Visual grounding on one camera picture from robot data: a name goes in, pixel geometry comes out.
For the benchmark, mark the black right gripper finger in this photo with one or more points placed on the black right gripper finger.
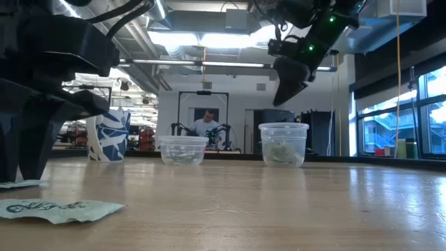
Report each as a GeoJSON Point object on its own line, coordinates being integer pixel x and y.
{"type": "Point", "coordinates": [291, 78]}

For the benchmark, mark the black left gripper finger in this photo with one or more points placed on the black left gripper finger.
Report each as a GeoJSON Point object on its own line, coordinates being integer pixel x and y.
{"type": "Point", "coordinates": [42, 115]}
{"type": "Point", "coordinates": [7, 150]}

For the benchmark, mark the light green tea packet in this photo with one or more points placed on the light green tea packet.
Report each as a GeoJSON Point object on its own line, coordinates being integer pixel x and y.
{"type": "Point", "coordinates": [283, 153]}
{"type": "Point", "coordinates": [59, 211]}
{"type": "Point", "coordinates": [183, 157]}
{"type": "Point", "coordinates": [24, 184]}

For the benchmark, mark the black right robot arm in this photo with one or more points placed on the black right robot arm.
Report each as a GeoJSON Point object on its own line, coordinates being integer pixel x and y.
{"type": "Point", "coordinates": [306, 8]}

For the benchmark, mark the black background robot arm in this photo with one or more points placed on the black background robot arm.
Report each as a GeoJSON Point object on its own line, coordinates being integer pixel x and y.
{"type": "Point", "coordinates": [223, 130]}
{"type": "Point", "coordinates": [179, 127]}

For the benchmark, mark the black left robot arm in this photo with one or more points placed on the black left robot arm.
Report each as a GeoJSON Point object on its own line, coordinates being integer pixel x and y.
{"type": "Point", "coordinates": [78, 1]}

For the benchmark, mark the tall clear plastic cup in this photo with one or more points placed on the tall clear plastic cup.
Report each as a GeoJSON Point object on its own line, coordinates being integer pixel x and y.
{"type": "Point", "coordinates": [284, 134]}

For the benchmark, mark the black cabinet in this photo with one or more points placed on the black cabinet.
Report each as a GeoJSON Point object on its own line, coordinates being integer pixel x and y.
{"type": "Point", "coordinates": [318, 132]}

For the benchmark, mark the long ceiling light bar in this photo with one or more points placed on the long ceiling light bar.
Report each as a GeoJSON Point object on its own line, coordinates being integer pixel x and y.
{"type": "Point", "coordinates": [226, 64]}

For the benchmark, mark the blue and white mug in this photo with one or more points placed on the blue and white mug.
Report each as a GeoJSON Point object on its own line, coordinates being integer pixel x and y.
{"type": "Point", "coordinates": [109, 139]}

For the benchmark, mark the grey ceiling box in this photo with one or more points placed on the grey ceiling box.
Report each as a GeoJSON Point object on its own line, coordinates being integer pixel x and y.
{"type": "Point", "coordinates": [237, 19]}

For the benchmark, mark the bright ceiling light panel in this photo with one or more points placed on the bright ceiling light panel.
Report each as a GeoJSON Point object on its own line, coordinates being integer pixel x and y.
{"type": "Point", "coordinates": [209, 40]}

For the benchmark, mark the person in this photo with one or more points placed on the person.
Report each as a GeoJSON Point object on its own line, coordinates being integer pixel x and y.
{"type": "Point", "coordinates": [205, 127]}

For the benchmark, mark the large window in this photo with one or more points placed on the large window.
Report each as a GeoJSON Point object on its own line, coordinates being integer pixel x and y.
{"type": "Point", "coordinates": [380, 129]}

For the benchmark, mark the red shelf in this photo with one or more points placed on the red shelf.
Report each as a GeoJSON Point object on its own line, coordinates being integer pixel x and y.
{"type": "Point", "coordinates": [148, 139]}

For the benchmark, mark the short clear plastic cup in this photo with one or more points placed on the short clear plastic cup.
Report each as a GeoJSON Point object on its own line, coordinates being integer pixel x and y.
{"type": "Point", "coordinates": [183, 141]}

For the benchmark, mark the light green cup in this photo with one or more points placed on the light green cup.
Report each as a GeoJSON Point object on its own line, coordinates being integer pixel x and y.
{"type": "Point", "coordinates": [401, 149]}

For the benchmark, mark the dark green bottle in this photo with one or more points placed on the dark green bottle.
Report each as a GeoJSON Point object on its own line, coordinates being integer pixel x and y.
{"type": "Point", "coordinates": [412, 149]}

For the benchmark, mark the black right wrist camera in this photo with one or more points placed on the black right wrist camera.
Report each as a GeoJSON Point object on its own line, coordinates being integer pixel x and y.
{"type": "Point", "coordinates": [280, 48]}

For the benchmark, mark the black background rig frame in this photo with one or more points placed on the black background rig frame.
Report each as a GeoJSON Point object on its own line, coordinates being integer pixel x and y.
{"type": "Point", "coordinates": [203, 92]}

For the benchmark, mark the silver ceiling duct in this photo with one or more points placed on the silver ceiling duct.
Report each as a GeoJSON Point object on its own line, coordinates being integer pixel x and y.
{"type": "Point", "coordinates": [158, 8]}

